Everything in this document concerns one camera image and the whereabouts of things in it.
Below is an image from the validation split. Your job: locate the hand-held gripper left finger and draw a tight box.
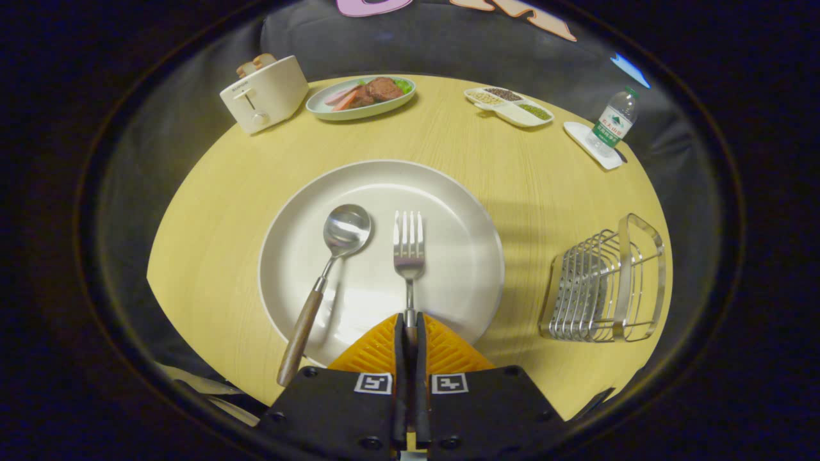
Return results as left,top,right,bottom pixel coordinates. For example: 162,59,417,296
255,312,409,461

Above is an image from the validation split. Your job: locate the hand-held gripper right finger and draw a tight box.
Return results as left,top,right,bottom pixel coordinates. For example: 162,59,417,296
414,312,566,461

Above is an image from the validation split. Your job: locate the wooden handled metal fork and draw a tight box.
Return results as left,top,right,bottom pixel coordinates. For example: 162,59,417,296
392,211,426,350

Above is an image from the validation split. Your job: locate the wooden handled metal spoon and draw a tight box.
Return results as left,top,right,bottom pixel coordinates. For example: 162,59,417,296
276,204,373,387

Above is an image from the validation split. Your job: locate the large white plate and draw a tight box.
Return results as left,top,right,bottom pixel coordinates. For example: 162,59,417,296
258,159,505,369

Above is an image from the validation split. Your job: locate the white square coaster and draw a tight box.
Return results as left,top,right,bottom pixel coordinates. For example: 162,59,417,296
564,122,624,171

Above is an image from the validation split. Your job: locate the white divided bean dish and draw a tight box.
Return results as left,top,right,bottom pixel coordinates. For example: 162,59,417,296
464,86,554,128

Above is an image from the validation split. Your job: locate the pale green oval plate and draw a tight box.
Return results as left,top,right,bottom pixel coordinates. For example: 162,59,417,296
306,75,417,122

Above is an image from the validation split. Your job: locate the green label water bottle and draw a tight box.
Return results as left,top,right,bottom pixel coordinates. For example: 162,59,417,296
588,86,640,159

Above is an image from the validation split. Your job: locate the white toaster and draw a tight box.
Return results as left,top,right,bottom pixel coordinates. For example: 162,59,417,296
220,55,309,135

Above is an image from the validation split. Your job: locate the brown meat piece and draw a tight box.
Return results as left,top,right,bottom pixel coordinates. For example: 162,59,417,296
356,77,406,106

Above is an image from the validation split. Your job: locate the metal wire rack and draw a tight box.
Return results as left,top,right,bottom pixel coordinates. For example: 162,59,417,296
538,213,667,343

